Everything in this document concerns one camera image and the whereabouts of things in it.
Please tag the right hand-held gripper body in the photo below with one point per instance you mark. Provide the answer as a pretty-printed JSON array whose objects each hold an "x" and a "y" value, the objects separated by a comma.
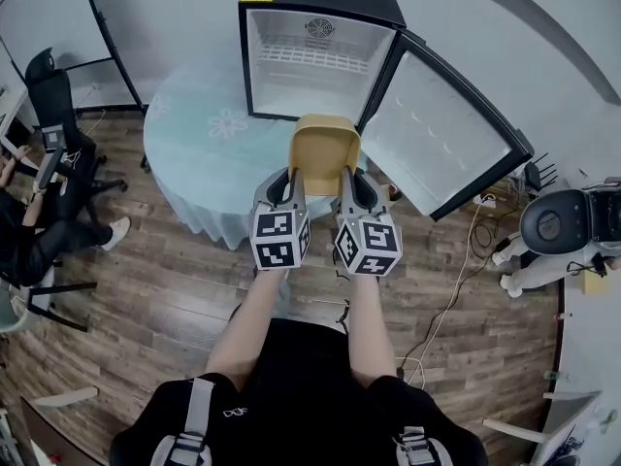
[{"x": 371, "y": 243}]

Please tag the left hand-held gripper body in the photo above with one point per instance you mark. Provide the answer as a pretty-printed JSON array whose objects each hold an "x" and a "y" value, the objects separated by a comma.
[{"x": 276, "y": 233}]

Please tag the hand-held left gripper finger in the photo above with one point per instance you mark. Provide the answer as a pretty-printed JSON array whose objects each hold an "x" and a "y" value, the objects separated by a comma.
[{"x": 298, "y": 189}]

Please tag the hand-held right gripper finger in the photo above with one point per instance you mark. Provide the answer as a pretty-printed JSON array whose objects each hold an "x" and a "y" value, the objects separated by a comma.
[{"x": 349, "y": 192}]

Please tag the yellow plastic container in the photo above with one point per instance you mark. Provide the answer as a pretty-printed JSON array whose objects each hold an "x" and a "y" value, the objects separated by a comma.
[{"x": 320, "y": 158}]

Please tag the person's right forearm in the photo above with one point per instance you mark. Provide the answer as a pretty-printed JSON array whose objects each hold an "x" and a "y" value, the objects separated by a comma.
[{"x": 371, "y": 328}]

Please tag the person's left forearm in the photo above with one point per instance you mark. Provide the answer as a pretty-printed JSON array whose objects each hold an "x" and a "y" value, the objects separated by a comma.
[{"x": 252, "y": 323}]

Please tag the round table with blue tablecloth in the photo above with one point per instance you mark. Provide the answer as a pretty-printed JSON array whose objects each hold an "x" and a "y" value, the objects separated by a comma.
[{"x": 204, "y": 163}]

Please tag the white power strip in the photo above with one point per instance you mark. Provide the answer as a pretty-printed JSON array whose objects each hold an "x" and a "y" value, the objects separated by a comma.
[{"x": 485, "y": 201}]

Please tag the person's black shirt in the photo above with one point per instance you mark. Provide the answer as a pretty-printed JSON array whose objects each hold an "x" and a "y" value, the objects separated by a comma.
[{"x": 301, "y": 396}]

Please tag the black router with antennas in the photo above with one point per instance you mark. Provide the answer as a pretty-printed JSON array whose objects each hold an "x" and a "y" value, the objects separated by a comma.
[{"x": 533, "y": 173}]

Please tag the white robot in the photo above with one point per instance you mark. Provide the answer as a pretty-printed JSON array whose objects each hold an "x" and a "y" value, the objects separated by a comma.
[{"x": 558, "y": 231}]

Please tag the black whiteboard stand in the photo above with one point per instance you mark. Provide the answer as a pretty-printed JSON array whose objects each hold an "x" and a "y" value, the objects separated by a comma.
[{"x": 114, "y": 51}]

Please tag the white desk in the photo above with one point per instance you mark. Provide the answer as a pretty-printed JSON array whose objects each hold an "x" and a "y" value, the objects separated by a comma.
[{"x": 587, "y": 338}]

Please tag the black office chair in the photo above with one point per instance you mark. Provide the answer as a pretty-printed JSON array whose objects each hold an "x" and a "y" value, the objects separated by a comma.
[{"x": 53, "y": 100}]

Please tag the white chair with black legs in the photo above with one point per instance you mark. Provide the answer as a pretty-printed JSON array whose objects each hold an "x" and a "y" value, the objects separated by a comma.
[{"x": 14, "y": 309}]

